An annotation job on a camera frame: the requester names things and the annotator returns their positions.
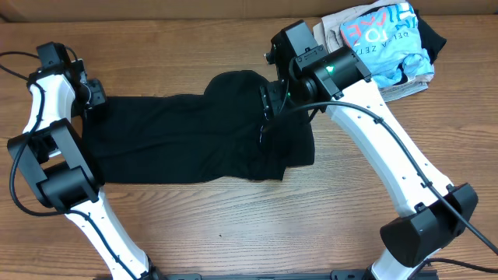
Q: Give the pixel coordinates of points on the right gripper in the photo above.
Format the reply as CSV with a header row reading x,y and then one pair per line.
x,y
277,98

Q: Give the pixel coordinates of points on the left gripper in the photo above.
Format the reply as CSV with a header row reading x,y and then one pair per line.
x,y
96,92

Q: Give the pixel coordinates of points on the black t-shirt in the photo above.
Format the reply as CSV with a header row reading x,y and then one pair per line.
x,y
186,139

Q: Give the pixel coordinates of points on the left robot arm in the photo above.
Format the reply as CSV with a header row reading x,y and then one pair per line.
x,y
60,171

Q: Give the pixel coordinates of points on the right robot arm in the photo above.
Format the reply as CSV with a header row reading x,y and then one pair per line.
x,y
431,210

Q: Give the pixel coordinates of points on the beige folded garment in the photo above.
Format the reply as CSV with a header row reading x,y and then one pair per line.
x,y
327,32

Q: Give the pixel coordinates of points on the grey patterned folded garment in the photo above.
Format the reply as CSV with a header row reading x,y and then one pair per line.
x,y
412,86

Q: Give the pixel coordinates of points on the light blue printed t-shirt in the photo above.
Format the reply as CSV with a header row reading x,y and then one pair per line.
x,y
389,44

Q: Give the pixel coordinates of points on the black garment in pile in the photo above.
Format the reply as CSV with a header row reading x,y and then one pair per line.
x,y
432,42

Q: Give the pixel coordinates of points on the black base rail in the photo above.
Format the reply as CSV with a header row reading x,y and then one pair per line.
x,y
264,276

